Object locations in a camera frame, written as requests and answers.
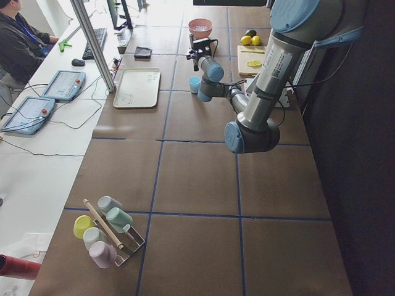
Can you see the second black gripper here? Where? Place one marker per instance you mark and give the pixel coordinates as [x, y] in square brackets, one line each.
[195, 58]

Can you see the steel muddler with black tip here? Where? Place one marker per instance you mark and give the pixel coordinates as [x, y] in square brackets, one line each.
[192, 52]

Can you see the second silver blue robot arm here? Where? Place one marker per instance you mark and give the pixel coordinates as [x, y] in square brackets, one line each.
[297, 26]

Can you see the light blue plastic cup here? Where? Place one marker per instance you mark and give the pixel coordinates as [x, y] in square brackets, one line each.
[194, 84]

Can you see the pile of clear ice cubes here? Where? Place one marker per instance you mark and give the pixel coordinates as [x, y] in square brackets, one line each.
[200, 28]

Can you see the grey cup on rack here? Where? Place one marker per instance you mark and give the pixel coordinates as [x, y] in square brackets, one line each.
[106, 203]

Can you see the mint green cup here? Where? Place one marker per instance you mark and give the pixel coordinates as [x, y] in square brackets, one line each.
[118, 219]

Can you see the yellow cup on rack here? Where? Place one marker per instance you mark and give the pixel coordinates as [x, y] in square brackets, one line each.
[81, 224]

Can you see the pale white cup on rack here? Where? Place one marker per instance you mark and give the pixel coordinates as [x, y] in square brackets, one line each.
[92, 235]

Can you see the pink cup on rack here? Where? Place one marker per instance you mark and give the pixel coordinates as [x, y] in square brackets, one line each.
[103, 254]

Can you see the pink bowl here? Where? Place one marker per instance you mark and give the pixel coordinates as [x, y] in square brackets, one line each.
[200, 22]

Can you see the folded grey cloth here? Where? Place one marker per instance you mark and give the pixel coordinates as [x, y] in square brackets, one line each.
[142, 52]

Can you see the bamboo cutting board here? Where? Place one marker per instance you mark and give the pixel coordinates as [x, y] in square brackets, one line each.
[250, 59]

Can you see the yellow lemon near avocado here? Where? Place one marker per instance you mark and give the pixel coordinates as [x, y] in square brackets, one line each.
[246, 40]

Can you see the cream bear tray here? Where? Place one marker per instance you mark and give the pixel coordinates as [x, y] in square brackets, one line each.
[137, 89]

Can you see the yellow lemon slices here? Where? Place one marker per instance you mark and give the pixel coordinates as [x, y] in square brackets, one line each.
[254, 63]

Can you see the green avocado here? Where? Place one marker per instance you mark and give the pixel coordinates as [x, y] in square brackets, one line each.
[251, 33]

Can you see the black monitor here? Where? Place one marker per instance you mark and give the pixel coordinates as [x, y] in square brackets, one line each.
[119, 14]

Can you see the black computer mouse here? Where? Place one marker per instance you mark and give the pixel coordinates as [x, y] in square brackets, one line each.
[78, 63]

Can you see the far teach pendant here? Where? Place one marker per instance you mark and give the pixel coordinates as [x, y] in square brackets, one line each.
[65, 85]

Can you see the teach pendant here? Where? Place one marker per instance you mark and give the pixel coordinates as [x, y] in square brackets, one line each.
[65, 85]
[29, 116]

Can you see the green clamp tool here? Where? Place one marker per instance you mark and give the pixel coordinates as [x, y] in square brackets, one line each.
[64, 44]

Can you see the seated person dark jacket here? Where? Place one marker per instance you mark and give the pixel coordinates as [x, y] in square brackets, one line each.
[23, 47]

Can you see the near teach pendant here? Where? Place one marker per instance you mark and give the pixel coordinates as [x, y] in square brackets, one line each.
[29, 116]

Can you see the red bottle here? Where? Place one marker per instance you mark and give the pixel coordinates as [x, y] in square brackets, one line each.
[19, 268]

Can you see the aluminium frame post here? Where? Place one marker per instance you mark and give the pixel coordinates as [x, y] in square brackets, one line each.
[86, 26]

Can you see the white wire cup rack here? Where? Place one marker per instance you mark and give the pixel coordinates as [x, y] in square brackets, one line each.
[126, 244]

